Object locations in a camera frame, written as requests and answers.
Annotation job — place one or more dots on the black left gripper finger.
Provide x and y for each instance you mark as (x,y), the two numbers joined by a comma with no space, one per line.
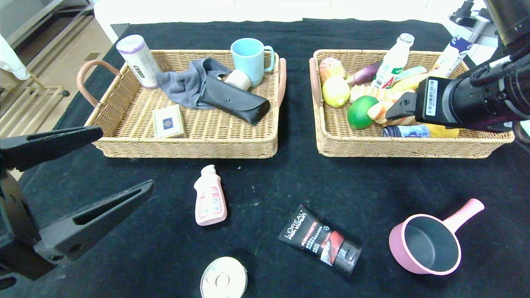
(45,147)
(95,219)

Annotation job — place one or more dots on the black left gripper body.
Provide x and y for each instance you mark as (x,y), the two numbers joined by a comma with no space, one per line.
(9,215)

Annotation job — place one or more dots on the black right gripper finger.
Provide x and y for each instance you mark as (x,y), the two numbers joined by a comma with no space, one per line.
(403,106)

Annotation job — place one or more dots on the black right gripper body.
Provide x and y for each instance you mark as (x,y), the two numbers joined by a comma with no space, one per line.
(432,98)

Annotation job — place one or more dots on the toy croissant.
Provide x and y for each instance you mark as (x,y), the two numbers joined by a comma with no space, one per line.
(379,112)

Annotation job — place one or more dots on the green lime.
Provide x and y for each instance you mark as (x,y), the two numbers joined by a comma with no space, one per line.
(360,114)

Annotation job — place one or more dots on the pink plastic bottle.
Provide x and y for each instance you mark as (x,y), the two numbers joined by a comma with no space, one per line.
(209,198)

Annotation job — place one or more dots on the pink saucepan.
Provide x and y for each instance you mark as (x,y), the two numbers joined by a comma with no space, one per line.
(430,244)

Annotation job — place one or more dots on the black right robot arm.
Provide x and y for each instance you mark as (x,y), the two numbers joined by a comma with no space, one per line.
(497,95)

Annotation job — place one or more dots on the yellow banana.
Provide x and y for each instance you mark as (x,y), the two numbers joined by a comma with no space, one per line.
(408,82)

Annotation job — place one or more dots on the sliced bread loaf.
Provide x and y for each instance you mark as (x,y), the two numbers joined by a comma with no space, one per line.
(364,92)

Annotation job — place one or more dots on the white milk drink bottle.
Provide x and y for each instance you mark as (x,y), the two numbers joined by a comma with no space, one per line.
(391,66)

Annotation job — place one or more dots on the white bottle with blue cap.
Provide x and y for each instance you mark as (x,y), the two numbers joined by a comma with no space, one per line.
(451,58)

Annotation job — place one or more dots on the wooden rack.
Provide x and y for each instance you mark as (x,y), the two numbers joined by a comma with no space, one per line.
(37,97)

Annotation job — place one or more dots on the purple eggplant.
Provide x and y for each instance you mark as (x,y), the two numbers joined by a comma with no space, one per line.
(362,74)

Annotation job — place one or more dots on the yellow lemon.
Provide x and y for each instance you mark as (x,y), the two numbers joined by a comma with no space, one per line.
(335,91)

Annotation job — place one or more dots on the orange pink peach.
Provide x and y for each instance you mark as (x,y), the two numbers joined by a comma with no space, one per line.
(331,68)

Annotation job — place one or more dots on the white hanging cloth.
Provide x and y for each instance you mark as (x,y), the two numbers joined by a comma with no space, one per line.
(10,62)

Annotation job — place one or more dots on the beige card box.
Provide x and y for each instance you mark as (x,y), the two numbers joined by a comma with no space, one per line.
(167,122)

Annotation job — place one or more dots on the white tumbler with purple lid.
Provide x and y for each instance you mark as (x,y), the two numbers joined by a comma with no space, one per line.
(138,62)

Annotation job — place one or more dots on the round tin can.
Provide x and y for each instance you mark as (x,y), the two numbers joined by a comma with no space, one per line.
(223,277)

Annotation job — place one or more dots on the grey cloth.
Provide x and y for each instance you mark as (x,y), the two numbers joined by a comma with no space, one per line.
(182,87)

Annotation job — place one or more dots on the black cosmetic tube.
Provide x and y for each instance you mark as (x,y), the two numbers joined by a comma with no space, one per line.
(314,238)

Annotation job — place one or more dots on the light blue mug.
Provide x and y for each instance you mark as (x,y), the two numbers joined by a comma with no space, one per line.
(248,58)

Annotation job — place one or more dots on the small beige cup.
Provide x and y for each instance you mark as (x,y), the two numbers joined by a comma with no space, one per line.
(238,80)

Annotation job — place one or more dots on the black glasses case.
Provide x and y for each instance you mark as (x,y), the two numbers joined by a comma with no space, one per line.
(232,101)

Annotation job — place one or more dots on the black table cloth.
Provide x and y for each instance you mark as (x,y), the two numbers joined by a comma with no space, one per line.
(198,31)

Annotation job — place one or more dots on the grey shelf frame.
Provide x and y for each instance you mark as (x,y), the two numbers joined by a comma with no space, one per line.
(72,14)

